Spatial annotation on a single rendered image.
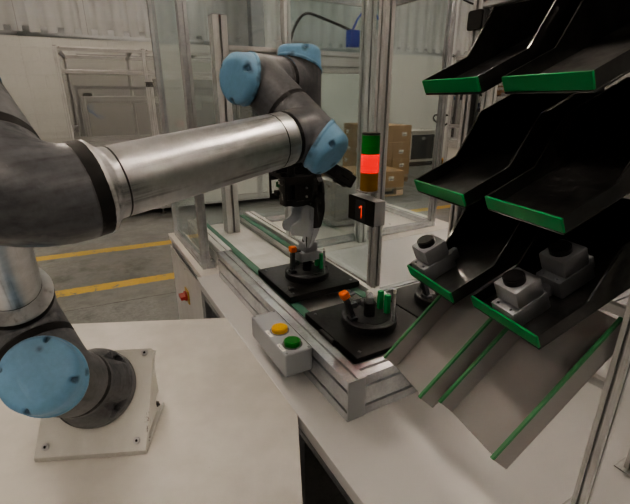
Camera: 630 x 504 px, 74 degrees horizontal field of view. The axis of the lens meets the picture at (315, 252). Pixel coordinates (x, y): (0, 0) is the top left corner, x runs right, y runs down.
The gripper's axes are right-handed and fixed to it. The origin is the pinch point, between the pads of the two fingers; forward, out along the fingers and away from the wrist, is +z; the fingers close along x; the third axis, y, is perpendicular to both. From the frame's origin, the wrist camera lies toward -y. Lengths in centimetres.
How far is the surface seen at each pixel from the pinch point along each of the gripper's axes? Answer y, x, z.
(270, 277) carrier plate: -9, -43, 26
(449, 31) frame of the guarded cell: -120, -87, -56
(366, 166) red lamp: -29.7, -22.7, -9.6
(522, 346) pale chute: -22.3, 33.9, 12.6
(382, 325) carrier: -19.0, 1.0, 24.3
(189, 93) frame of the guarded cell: 0, -87, -29
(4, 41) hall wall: 106, -820, -112
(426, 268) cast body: -11.9, 20.3, 1.1
